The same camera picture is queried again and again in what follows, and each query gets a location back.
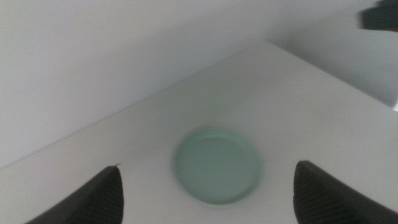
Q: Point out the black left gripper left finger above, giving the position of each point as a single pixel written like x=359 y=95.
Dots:
x=99 y=199

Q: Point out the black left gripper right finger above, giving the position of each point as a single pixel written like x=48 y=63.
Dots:
x=323 y=199

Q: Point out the pale green shallow bowl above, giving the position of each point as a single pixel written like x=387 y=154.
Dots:
x=217 y=168

